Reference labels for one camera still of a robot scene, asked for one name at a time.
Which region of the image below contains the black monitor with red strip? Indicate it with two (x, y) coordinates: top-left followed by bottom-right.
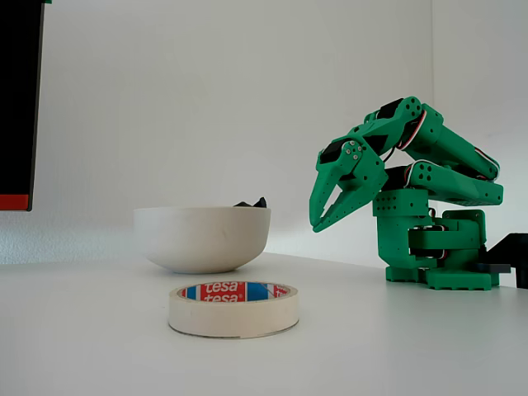
(0, 0), (53, 213)

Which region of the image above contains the black table clamp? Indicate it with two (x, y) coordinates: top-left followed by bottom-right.
(469, 233), (528, 290)

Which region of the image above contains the red white black servo cable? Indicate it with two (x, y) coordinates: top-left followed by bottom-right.
(394, 107), (427, 152)

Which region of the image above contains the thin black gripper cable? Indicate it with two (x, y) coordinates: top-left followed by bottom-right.
(379, 142), (403, 164)

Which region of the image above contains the beige masking tape roll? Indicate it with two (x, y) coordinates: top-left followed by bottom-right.
(167, 280), (300, 340)

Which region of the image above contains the black cloth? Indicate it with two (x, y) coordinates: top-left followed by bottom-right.
(233, 196), (269, 210)

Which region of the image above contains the white bowl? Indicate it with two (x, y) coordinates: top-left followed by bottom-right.
(132, 205), (272, 276)

